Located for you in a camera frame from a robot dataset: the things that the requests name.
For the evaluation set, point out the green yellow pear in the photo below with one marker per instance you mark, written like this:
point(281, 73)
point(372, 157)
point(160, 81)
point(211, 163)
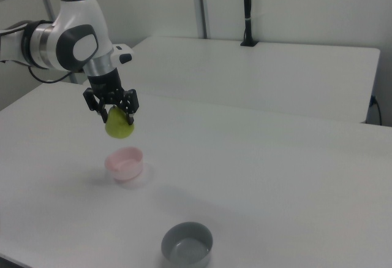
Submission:
point(118, 130)

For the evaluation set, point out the grey plastic bowl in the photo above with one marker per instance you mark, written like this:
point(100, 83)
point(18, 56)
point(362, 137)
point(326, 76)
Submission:
point(171, 249)

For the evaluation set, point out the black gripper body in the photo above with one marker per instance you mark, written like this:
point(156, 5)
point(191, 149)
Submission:
point(105, 85)

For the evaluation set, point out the pink plastic bowl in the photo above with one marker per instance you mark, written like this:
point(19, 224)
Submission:
point(125, 170)

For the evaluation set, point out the white side table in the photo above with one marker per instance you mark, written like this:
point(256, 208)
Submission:
point(260, 75)

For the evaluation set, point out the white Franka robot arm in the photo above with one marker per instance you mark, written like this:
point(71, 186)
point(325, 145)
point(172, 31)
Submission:
point(79, 19)

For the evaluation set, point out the black camera pole, white tie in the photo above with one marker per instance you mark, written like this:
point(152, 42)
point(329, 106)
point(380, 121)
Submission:
point(247, 4)

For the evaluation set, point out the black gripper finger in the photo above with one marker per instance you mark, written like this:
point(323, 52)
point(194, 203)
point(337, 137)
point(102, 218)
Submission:
point(95, 102)
point(130, 104)

